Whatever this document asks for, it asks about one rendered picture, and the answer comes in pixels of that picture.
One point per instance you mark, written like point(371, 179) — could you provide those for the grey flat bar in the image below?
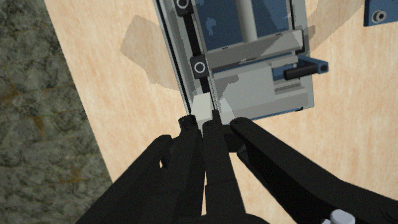
point(283, 84)
point(276, 62)

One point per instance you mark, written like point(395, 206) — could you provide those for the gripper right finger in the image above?
point(306, 191)

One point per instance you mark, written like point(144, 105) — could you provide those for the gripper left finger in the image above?
point(176, 188)

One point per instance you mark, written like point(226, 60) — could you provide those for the grey metal block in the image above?
point(245, 87)

